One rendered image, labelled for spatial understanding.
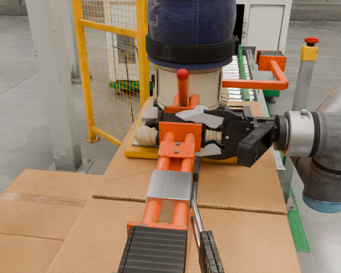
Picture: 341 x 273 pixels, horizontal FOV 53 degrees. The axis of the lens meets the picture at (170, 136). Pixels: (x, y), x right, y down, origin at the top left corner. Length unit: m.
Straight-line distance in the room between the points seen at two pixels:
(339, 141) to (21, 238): 1.03
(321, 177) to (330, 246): 1.41
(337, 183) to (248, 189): 0.17
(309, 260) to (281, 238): 1.36
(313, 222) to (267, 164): 1.42
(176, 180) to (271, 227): 0.24
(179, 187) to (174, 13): 0.42
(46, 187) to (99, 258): 0.94
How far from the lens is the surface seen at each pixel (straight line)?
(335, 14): 10.51
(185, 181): 0.50
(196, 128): 0.64
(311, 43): 1.90
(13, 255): 1.25
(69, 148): 2.50
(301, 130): 0.67
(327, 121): 0.69
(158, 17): 0.81
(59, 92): 2.33
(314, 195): 0.77
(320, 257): 2.05
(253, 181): 0.78
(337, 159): 0.71
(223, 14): 0.80
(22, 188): 1.55
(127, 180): 0.77
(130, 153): 0.83
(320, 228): 2.23
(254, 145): 0.59
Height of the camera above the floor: 1.37
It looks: 27 degrees down
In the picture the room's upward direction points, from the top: straight up
